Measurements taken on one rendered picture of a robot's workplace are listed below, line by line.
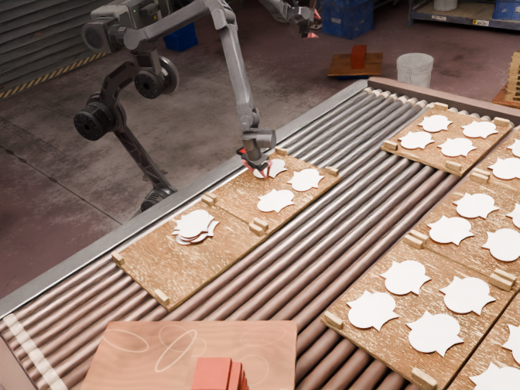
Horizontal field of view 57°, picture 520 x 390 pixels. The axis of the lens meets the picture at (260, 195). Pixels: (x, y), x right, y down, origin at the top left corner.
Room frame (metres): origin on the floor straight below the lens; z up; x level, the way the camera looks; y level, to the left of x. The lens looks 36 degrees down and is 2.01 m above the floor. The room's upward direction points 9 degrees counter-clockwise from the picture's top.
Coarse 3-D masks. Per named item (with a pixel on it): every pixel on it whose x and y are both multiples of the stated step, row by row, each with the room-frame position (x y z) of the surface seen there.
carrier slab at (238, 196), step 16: (288, 160) 1.68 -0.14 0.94; (240, 176) 1.62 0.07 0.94; (288, 176) 1.56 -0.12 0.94; (224, 192) 1.53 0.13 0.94; (240, 192) 1.51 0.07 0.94; (256, 192) 1.49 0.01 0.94; (304, 192) 1.44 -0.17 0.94; (320, 192) 1.43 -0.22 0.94; (224, 208) 1.42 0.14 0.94; (240, 208) 1.41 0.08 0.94; (256, 208) 1.39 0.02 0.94; (288, 208) 1.36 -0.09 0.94; (272, 224) 1.29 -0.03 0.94
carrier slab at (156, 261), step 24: (216, 216) 1.39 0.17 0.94; (144, 240) 1.32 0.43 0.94; (168, 240) 1.30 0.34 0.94; (216, 240) 1.25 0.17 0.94; (240, 240) 1.23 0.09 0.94; (264, 240) 1.23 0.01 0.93; (144, 264) 1.19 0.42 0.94; (168, 264) 1.18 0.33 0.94; (192, 264) 1.16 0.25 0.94; (216, 264) 1.14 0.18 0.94; (144, 288) 1.09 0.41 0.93; (168, 288) 1.07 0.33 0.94; (192, 288) 1.05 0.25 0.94
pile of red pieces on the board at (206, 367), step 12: (204, 360) 0.59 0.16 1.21; (216, 360) 0.58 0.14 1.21; (228, 360) 0.58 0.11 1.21; (204, 372) 0.56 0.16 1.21; (216, 372) 0.55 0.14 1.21; (228, 372) 0.55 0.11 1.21; (240, 372) 0.56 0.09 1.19; (192, 384) 0.54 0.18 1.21; (204, 384) 0.53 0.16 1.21; (216, 384) 0.53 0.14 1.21; (228, 384) 0.53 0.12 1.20; (240, 384) 0.55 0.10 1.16
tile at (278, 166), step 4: (268, 160) 1.69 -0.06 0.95; (272, 160) 1.68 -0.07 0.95; (276, 160) 1.68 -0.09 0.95; (280, 160) 1.67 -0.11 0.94; (272, 164) 1.65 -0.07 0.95; (276, 164) 1.65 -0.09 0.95; (280, 164) 1.64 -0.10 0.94; (284, 164) 1.64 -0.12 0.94; (252, 168) 1.65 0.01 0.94; (272, 168) 1.62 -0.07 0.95; (276, 168) 1.62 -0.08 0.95; (280, 168) 1.62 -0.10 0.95; (284, 168) 1.61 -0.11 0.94; (256, 172) 1.61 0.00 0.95; (264, 172) 1.60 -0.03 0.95; (272, 172) 1.60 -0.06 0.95; (276, 172) 1.59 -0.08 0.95; (280, 172) 1.59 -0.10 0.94; (256, 176) 1.58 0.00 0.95; (260, 176) 1.58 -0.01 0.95; (272, 176) 1.56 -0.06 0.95
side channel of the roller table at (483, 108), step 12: (372, 84) 2.26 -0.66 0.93; (384, 84) 2.21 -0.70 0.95; (396, 84) 2.18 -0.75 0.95; (408, 84) 2.16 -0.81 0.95; (408, 96) 2.10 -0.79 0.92; (420, 96) 2.05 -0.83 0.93; (432, 96) 2.01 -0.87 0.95; (444, 96) 1.98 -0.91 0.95; (456, 96) 1.96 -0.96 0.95; (468, 108) 1.87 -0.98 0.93; (480, 108) 1.83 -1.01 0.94; (492, 108) 1.80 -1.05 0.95; (504, 108) 1.78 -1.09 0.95; (492, 120) 1.78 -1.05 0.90; (516, 120) 1.71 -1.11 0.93
